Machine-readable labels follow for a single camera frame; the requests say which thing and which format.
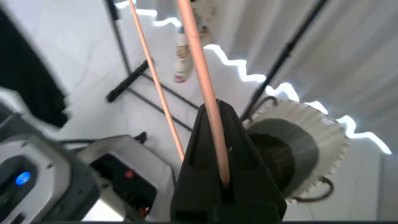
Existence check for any black clothes rack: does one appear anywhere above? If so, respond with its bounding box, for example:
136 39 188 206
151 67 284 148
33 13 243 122
104 0 329 133

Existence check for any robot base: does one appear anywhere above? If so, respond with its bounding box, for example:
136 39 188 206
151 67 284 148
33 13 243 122
0 86 175 223

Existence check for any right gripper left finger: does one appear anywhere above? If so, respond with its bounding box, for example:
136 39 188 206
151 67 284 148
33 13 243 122
170 103 223 222

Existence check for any cream printed garment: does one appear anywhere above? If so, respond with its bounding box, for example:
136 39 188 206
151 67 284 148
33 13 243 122
173 0 216 84

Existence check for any pink clothes hanger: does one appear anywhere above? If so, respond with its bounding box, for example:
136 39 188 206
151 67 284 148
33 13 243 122
128 0 231 190

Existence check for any black cable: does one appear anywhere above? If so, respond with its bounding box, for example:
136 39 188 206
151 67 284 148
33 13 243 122
57 131 149 147

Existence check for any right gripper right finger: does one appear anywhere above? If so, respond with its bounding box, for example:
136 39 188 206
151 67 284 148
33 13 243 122
218 98 288 222

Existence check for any white laundry basket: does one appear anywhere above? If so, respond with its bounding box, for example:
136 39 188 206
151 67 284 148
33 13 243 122
241 95 351 203

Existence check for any white curtain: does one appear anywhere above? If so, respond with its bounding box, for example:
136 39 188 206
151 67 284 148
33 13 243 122
136 0 398 154

